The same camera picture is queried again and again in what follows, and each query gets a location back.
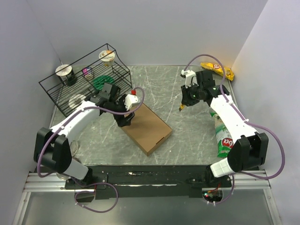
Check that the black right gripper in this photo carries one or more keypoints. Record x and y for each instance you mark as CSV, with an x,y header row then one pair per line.
x,y
186,100

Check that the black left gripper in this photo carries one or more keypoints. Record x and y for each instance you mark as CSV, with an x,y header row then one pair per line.
x,y
122,120

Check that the brown cardboard express box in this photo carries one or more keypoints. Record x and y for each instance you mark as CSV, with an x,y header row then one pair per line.
x,y
147,130

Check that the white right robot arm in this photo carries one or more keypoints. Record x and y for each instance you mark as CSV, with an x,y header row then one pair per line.
x,y
249,147

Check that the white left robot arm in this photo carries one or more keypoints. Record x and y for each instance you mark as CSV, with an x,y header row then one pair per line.
x,y
52,147

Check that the small purple pink box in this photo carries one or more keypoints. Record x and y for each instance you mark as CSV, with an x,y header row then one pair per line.
x,y
87,73

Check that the yellow chips bag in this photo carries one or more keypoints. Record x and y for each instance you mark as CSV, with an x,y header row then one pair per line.
x,y
229,74

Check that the green round plastic lid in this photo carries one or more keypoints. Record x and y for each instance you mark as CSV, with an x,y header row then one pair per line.
x,y
99,82

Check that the white tape roll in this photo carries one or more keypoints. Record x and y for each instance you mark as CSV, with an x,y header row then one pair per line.
x,y
76,100

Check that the green cassava chips bag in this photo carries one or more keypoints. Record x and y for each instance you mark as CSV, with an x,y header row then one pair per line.
x,y
223,136

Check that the orange white yogurt cup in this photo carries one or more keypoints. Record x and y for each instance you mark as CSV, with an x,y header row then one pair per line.
x,y
107,57

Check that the black yogurt cup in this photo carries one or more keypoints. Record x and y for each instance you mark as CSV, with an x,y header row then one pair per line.
x,y
66,74

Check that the silver tin can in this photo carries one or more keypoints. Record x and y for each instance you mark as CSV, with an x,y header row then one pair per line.
x,y
62,176

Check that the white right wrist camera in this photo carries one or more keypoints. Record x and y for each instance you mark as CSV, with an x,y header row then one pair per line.
x,y
190,78

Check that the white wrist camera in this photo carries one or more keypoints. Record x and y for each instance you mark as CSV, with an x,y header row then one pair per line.
x,y
131,100
190,78

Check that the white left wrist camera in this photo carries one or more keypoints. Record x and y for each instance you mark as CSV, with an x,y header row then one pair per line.
x,y
131,100

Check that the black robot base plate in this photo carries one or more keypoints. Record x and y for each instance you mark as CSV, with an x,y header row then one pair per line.
x,y
150,181

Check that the black wire rack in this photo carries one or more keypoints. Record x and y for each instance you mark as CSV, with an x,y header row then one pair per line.
x,y
60,93

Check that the aluminium frame rail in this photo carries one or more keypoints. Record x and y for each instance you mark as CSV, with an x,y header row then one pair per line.
x,y
53,183

